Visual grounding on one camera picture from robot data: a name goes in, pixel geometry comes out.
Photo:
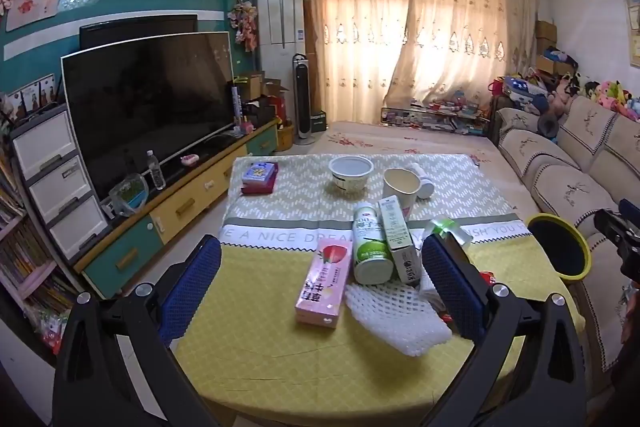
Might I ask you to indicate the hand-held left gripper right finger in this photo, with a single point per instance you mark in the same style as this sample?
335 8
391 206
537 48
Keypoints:
452 289

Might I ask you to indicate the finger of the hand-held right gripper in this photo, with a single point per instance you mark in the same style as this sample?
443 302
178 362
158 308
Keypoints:
627 247

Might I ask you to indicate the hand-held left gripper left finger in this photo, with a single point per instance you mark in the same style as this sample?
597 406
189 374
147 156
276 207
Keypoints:
192 289

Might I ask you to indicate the white and blue squeezed tube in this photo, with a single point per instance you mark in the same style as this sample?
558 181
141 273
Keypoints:
450 227

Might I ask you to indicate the black bin with yellow rim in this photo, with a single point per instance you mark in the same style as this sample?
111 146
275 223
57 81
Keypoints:
560 252

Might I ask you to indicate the white foam fruit net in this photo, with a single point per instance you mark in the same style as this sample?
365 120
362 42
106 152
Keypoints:
390 322

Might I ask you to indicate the tall green and white box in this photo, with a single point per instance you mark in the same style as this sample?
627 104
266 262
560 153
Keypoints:
400 237

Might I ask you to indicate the white bottle with green label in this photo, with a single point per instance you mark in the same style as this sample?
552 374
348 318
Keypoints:
372 252

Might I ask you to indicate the white pill bottle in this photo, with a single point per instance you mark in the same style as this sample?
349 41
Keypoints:
425 189

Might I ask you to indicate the paper cup with pink leaf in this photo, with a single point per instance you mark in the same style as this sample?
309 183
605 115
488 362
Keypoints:
400 192

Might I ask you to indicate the pink strawberry milk carton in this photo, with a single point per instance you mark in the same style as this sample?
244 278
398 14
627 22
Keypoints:
322 287

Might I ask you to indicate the white paper bowl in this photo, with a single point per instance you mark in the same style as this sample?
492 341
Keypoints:
350 179

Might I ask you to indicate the yellow and green television cabinet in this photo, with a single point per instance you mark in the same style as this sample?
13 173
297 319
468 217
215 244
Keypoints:
175 212

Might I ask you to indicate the yellow and green printed tablecloth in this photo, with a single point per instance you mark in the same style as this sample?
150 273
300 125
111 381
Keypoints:
260 357

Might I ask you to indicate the beige sofa with covers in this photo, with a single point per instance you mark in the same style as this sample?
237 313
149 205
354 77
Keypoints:
550 167

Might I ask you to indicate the glass fish bowl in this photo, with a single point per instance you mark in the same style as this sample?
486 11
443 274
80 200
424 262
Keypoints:
129 197

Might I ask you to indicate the clear plastic water bottle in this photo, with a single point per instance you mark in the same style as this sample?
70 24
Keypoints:
156 174

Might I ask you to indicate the dark round cushion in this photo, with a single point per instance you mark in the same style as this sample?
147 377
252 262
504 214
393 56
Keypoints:
547 126

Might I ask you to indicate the pile of plush toys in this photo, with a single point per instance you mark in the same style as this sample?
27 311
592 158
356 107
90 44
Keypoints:
600 92

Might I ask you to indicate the floral bed mat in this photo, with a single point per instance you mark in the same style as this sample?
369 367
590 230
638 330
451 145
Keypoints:
390 139

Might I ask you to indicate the grey plastic drawer unit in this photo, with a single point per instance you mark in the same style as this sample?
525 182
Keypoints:
55 192

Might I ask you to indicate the bookshelf with books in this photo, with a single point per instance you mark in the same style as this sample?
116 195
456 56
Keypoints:
25 257

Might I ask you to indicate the cluttered glass coffee table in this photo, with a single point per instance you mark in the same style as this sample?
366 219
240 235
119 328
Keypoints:
430 119

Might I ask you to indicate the large curved television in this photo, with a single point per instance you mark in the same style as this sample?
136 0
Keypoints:
150 107

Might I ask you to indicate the open cardboard boxes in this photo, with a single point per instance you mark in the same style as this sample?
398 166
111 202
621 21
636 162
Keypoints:
260 92

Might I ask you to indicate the dark green box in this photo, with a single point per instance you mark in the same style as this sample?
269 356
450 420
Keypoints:
318 122

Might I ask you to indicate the black and white tower fan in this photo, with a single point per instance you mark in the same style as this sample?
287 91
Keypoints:
302 107

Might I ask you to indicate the stack of brown cardboard boxes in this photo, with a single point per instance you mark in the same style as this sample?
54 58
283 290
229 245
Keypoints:
547 37

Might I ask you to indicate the framed flower picture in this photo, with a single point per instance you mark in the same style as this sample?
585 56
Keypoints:
632 22

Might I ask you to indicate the row of photo prints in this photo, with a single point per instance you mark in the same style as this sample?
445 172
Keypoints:
32 96

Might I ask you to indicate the cream embroidered curtain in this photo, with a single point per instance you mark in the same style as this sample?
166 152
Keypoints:
355 42
465 37

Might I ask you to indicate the artificial flower bunch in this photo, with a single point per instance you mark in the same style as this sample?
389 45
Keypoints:
244 24

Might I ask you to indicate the white standing air conditioner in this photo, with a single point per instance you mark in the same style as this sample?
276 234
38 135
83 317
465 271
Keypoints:
280 22

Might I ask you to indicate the pink cartoon wall poster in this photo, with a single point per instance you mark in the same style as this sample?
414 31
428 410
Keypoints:
32 2

